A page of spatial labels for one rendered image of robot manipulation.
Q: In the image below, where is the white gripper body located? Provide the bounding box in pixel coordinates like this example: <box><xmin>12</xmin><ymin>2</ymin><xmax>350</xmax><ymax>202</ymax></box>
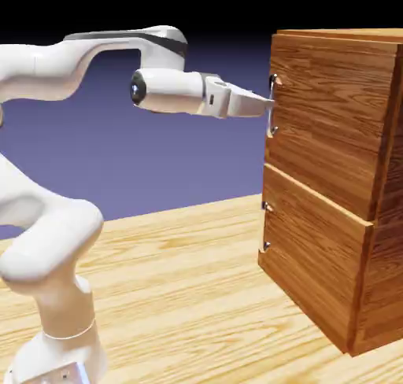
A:
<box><xmin>225</xmin><ymin>82</ymin><xmax>275</xmax><ymax>120</ymax></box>

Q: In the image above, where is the long curved metal handle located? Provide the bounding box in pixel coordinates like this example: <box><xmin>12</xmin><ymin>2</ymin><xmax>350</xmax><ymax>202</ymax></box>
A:
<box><xmin>266</xmin><ymin>73</ymin><xmax>279</xmax><ymax>138</ymax></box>

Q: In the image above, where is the large wooden cabinet door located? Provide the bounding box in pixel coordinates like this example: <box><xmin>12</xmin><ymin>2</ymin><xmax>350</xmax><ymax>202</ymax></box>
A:
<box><xmin>264</xmin><ymin>33</ymin><xmax>403</xmax><ymax>222</ymax></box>

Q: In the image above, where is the small wooden cabinet door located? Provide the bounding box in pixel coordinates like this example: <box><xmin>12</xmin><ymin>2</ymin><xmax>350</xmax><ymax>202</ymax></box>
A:
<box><xmin>257</xmin><ymin>163</ymin><xmax>375</xmax><ymax>354</ymax></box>

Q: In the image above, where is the brown wooden cabinet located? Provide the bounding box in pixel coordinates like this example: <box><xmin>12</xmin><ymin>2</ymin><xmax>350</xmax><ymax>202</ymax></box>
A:
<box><xmin>257</xmin><ymin>28</ymin><xmax>403</xmax><ymax>357</ymax></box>

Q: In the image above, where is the short curved metal handle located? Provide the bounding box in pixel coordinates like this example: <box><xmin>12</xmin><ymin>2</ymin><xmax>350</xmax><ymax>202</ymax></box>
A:
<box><xmin>261</xmin><ymin>200</ymin><xmax>274</xmax><ymax>255</ymax></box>

